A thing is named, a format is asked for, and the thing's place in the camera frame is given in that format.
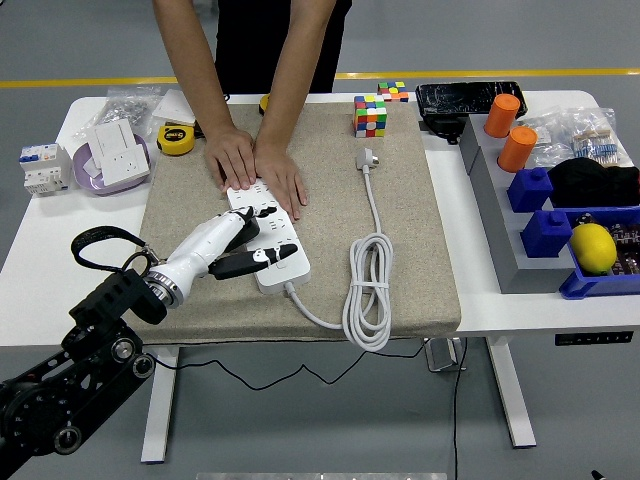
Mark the person's left hand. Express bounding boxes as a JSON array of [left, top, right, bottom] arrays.
[[251, 144, 309, 223]]

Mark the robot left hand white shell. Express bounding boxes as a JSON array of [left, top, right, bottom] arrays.
[[158, 203, 300, 302]]

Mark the person's right hand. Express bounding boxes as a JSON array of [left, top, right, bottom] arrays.
[[203, 126, 259, 193]]

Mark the white power strip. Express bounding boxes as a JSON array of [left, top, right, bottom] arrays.
[[227, 180, 312, 295]]

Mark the thin black plug cord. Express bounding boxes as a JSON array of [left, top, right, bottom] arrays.
[[152, 347, 429, 390]]

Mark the yellow black tape measure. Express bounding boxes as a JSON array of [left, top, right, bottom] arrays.
[[156, 123, 206, 157]]

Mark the grey-brown mat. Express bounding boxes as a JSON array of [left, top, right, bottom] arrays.
[[130, 101, 463, 347]]

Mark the large colourful puzzle cube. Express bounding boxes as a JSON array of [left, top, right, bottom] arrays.
[[353, 94, 389, 139]]

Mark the white table leg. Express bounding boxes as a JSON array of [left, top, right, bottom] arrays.
[[140, 345, 181, 464], [487, 335, 537, 448]]

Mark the person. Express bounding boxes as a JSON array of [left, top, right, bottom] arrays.
[[214, 0, 354, 95]]

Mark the clear bag of screws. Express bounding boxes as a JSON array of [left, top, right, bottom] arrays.
[[74, 85, 164, 141]]

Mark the black table control panel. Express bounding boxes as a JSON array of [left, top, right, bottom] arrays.
[[553, 330, 635, 347]]

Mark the purple bowl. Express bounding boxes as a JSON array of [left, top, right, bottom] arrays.
[[72, 132, 152, 197]]

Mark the small colourful puzzle cube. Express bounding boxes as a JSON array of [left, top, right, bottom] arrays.
[[377, 81, 410, 104]]

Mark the black power adapter block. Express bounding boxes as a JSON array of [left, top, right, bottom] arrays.
[[418, 113, 469, 146]]

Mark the white circuit breaker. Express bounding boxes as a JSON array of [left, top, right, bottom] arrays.
[[18, 142, 73, 198]]

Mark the blue plastic bin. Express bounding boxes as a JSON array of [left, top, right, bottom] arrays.
[[532, 205, 640, 301]]

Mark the black glossy tray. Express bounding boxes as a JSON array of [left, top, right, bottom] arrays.
[[415, 79, 527, 121]]

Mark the grey metal box under table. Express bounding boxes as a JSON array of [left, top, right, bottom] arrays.
[[423, 337, 467, 373]]

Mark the grey stepped block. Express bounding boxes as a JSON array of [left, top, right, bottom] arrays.
[[458, 113, 576, 295]]

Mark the yellow lemon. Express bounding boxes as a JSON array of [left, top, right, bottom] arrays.
[[569, 223, 619, 275]]

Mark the orange cylinder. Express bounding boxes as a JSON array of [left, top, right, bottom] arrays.
[[497, 125, 539, 174], [483, 93, 522, 139]]

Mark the blue plastic block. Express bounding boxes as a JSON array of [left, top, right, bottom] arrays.
[[519, 209, 574, 260], [507, 167, 555, 214]]

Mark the black cloth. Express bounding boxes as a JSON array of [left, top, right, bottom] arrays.
[[547, 157, 640, 210]]

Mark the clear bag of resistors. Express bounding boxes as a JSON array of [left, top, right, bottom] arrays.
[[522, 106, 634, 171]]

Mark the large white switch plate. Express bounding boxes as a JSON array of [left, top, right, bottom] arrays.
[[151, 88, 198, 126]]

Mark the white power cord with plug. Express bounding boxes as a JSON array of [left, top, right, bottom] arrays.
[[283, 146, 395, 352]]

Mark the white wall socket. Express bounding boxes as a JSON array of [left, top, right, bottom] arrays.
[[102, 147, 151, 187]]

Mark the small white switch plate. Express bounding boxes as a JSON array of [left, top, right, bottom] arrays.
[[93, 118, 144, 161]]

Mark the black hanging cable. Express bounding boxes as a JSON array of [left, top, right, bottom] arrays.
[[451, 337, 469, 480]]

